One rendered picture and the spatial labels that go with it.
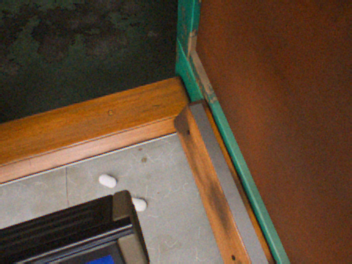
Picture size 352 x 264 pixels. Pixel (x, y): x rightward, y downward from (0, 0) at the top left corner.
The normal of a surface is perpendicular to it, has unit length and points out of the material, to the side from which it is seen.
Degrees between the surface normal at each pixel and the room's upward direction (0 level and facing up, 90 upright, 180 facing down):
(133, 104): 0
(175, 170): 0
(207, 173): 67
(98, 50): 0
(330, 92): 90
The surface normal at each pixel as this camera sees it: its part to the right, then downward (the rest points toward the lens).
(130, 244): 0.29, 0.51
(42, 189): 0.03, -0.41
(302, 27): -0.95, 0.28
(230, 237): -0.86, 0.08
